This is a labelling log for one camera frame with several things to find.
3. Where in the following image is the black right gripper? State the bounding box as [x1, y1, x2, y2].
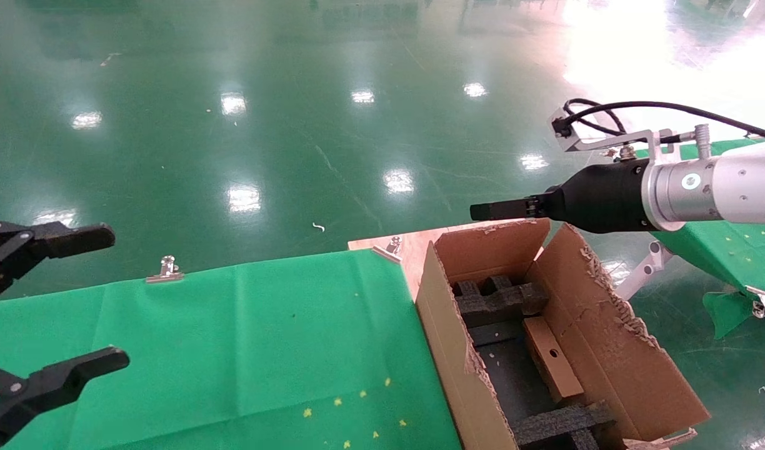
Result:
[470, 159, 657, 235]

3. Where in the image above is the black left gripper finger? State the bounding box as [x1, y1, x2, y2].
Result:
[0, 347, 131, 448]
[0, 221, 116, 305]

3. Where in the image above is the slim cardboard box with hole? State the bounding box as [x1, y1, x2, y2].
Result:
[522, 316, 585, 406]

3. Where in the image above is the open brown cardboard carton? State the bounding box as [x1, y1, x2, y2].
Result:
[416, 219, 711, 450]

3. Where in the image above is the dark grey foam insert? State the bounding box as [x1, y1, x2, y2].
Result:
[452, 275, 549, 329]
[512, 402, 618, 450]

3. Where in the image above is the white metal table leg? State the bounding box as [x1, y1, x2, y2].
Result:
[614, 241, 674, 302]

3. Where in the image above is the green tablecloth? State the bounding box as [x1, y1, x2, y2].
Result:
[0, 249, 461, 450]
[636, 139, 765, 341]

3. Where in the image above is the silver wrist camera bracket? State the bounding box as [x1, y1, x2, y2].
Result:
[548, 107, 680, 164]

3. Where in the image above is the black camera cable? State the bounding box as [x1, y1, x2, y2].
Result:
[562, 98, 765, 143]

